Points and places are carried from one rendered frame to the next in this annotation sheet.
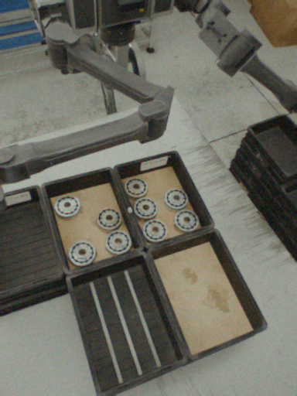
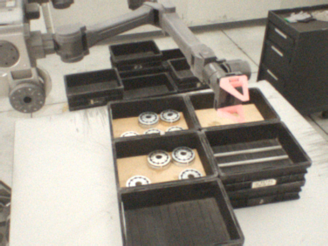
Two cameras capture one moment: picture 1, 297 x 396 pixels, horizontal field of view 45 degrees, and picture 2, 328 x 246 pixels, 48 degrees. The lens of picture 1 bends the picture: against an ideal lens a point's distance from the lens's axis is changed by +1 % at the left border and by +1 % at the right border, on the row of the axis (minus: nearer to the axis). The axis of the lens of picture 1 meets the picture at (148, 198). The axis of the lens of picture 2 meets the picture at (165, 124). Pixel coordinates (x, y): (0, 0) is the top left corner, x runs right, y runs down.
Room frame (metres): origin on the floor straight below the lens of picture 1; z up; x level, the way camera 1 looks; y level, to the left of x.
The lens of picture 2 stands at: (0.24, 1.27, 1.96)
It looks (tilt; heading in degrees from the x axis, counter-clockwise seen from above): 38 degrees down; 289
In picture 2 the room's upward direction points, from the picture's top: straight up
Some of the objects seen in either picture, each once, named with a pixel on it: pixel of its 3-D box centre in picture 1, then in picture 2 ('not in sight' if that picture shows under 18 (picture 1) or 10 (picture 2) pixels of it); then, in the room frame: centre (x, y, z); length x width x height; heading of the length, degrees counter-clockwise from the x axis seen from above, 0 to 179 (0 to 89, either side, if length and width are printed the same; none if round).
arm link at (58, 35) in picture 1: (105, 80); (119, 29); (0.78, 0.18, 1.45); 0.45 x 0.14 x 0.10; 65
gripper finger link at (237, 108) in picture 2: not in sight; (234, 107); (0.32, 0.50, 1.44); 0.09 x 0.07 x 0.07; 126
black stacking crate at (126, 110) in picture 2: (160, 203); (150, 125); (0.76, -0.05, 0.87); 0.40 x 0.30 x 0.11; 29
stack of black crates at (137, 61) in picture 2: not in sight; (136, 73); (1.38, -1.30, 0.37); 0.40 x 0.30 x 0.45; 35
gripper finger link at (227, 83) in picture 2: not in sight; (236, 95); (0.32, 0.50, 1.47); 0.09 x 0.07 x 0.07; 126
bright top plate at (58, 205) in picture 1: (67, 206); (138, 184); (0.68, 0.32, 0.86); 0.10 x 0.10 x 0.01
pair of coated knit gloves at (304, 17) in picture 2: not in sight; (298, 16); (0.16, -1.71, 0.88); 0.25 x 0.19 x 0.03; 35
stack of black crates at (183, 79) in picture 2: not in sight; (195, 90); (0.82, -1.21, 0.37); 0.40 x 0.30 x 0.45; 35
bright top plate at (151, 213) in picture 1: (145, 208); (153, 135); (0.73, 0.00, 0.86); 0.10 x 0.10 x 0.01
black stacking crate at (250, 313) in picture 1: (200, 291); (229, 116); (0.41, -0.25, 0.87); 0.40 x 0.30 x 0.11; 29
